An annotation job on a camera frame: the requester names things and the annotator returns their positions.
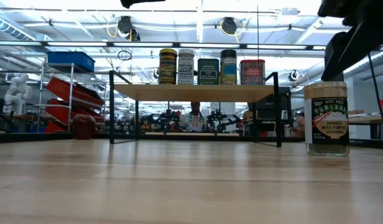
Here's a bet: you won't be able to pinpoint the tan-lid furikake jar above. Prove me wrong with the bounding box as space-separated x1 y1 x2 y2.
304 81 351 157

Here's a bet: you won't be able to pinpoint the wooden shelf black metal legs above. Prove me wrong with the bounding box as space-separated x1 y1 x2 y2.
108 70 283 149

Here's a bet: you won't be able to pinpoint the black hanging cable ring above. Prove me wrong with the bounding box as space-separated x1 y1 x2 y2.
117 49 133 62

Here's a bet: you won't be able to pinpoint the metal storage rack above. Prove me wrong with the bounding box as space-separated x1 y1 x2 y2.
35 62 107 134

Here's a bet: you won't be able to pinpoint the white-lid bagel sesame jar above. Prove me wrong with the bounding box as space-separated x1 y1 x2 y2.
177 49 196 85

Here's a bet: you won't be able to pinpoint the maroon round object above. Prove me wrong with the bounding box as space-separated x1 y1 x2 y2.
70 113 97 141

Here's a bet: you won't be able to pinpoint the thin black rod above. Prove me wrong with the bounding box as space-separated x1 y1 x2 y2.
367 51 383 141

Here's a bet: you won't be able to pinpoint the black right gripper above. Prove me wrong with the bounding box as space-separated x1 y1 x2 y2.
316 0 383 82

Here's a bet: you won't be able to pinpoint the black-lid oregano jar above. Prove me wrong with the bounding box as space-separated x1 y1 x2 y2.
220 49 238 86

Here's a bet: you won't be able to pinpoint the black table edge rail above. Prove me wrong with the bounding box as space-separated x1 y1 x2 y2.
0 131 383 150

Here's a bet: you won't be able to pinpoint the green black pepper tin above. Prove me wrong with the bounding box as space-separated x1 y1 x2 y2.
197 58 220 86

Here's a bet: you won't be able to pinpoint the blue storage bin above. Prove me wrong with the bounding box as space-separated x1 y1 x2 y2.
47 51 96 73

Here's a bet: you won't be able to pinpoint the yellow-lid chili onion jar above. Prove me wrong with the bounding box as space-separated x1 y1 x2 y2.
158 48 178 85

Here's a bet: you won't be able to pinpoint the wooden side table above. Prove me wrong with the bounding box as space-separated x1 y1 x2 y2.
348 109 383 140

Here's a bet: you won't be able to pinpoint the long ceiling light strip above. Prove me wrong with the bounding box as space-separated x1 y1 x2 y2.
0 40 383 52

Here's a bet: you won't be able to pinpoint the red-lid smoked paprika tin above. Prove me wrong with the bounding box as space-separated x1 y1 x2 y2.
239 58 266 86

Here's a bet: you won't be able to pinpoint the person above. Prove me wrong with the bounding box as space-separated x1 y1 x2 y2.
182 101 208 133
291 110 306 138

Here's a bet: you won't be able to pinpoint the black background equipment cart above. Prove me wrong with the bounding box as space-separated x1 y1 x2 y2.
247 86 292 138

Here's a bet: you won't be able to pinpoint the red tilted storage bin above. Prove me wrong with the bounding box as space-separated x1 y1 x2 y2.
44 98 105 125
46 77 105 110
43 121 66 134

